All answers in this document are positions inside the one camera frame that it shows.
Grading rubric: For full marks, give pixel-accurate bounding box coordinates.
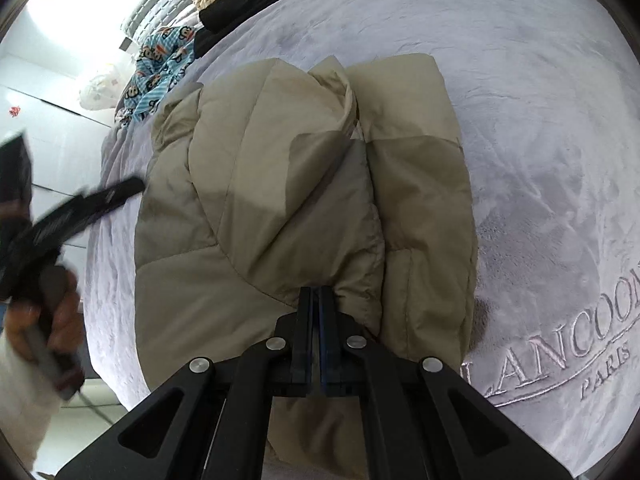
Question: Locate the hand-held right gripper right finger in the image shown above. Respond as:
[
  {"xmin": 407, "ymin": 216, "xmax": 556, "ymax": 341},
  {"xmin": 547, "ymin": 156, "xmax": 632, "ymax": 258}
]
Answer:
[{"xmin": 316, "ymin": 286, "xmax": 582, "ymax": 480}]

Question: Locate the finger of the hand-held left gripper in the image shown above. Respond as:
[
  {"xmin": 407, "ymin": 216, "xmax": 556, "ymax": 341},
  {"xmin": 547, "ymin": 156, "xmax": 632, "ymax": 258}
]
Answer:
[
  {"xmin": 30, "ymin": 175, "xmax": 147, "ymax": 247},
  {"xmin": 0, "ymin": 132, "xmax": 34, "ymax": 203}
]

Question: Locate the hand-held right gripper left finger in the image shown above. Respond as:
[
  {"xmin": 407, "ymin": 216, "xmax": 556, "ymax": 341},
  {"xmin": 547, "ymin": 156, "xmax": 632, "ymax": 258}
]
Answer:
[{"xmin": 52, "ymin": 286, "xmax": 317, "ymax": 480}]

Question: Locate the beige puffer jacket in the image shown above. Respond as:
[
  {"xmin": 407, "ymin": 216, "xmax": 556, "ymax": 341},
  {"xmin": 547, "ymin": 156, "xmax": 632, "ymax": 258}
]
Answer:
[{"xmin": 134, "ymin": 52, "xmax": 479, "ymax": 480}]

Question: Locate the person's left forearm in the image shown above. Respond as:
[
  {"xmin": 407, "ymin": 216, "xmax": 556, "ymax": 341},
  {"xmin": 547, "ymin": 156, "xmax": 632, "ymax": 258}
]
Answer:
[{"xmin": 0, "ymin": 330, "xmax": 68, "ymax": 473}]

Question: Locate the person's left hand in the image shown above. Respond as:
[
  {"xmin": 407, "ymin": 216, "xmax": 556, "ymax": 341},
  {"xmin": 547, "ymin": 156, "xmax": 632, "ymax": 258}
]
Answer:
[{"xmin": 4, "ymin": 266, "xmax": 87, "ymax": 387}]

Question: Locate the white wardrobe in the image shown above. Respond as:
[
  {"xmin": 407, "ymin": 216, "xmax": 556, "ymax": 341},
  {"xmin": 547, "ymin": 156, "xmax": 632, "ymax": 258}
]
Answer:
[{"xmin": 0, "ymin": 42, "xmax": 128, "ymax": 256}]

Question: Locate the white plastic bag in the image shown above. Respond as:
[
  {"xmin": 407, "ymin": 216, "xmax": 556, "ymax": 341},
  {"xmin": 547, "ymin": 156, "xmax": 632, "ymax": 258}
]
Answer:
[{"xmin": 78, "ymin": 61, "xmax": 134, "ymax": 112}]

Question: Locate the blue monkey print cloth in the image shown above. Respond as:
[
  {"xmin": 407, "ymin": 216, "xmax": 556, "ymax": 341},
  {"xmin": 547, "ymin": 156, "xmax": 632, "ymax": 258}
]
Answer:
[{"xmin": 116, "ymin": 25, "xmax": 197, "ymax": 124}]

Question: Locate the black folded garment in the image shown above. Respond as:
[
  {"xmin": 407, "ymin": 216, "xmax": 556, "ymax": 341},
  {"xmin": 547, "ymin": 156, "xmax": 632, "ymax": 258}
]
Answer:
[{"xmin": 192, "ymin": 0, "xmax": 353, "ymax": 59}]

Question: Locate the lavender plush bed blanket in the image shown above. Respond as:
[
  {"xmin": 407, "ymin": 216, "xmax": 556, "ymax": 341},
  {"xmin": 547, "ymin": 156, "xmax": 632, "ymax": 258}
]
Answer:
[{"xmin": 82, "ymin": 0, "xmax": 640, "ymax": 480}]

